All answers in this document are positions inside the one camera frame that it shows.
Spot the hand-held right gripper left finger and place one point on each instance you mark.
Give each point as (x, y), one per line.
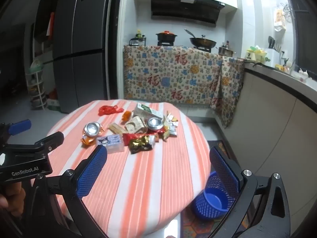
(91, 173)

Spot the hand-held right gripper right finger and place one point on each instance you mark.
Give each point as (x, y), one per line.
(226, 173)

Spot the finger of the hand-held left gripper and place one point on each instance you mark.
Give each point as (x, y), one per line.
(21, 126)
(47, 141)

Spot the blue plastic mesh basket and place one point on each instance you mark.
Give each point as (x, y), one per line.
(210, 200)

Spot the crushed orange drink can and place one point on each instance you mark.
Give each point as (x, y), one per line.
(91, 129)

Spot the pale yellow snack packet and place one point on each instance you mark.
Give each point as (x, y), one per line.
(116, 128)

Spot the crushed red drink can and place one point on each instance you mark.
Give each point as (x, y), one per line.
(154, 124)

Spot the green white milk carton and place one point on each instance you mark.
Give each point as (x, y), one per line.
(146, 110)

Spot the person's left hand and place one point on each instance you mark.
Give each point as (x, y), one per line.
(12, 197)

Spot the cartoon print tissue pack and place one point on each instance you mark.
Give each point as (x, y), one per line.
(111, 143)

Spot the green white cardboard box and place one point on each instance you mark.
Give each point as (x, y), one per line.
(53, 104)

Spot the white tiered storage rack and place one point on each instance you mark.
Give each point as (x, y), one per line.
(37, 89)

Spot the red snack wrapper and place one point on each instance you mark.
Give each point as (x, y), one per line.
(131, 136)

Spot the gold black snack wrapper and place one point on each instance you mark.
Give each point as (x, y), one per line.
(138, 145)

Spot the red plastic bag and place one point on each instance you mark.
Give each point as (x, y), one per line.
(106, 110)

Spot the small orange snack wrapper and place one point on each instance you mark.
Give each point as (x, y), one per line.
(126, 115)

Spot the yellow wrapper under red can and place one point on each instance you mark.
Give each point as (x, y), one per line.
(171, 126)

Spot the kitchen counter cabinet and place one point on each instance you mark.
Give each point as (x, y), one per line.
(277, 119)

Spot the narrow printed cloth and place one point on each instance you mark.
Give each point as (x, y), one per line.
(230, 91)

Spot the dark grey refrigerator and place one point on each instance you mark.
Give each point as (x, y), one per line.
(81, 54)

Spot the large printed cloth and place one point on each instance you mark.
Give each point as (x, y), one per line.
(173, 79)

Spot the steel cooking pot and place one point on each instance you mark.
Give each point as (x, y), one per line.
(225, 51)

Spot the yellow green plastic containers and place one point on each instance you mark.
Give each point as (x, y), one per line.
(256, 53)

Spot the white utensil holder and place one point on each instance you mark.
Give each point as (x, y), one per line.
(271, 55)

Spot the glass teapot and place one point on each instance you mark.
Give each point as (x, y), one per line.
(135, 42)

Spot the black wok with lid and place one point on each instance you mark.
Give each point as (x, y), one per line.
(203, 42)

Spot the yellow cap bottle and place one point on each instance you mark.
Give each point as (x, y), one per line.
(138, 34)

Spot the black gas stove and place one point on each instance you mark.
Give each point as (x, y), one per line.
(165, 44)

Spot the black clay pot orange lid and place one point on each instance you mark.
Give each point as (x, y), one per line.
(166, 37)

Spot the white orange plastic bag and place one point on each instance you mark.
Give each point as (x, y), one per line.
(279, 19)

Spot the black range hood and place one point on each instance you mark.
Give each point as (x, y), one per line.
(183, 10)

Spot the dark wall shelf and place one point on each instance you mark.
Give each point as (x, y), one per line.
(42, 17)

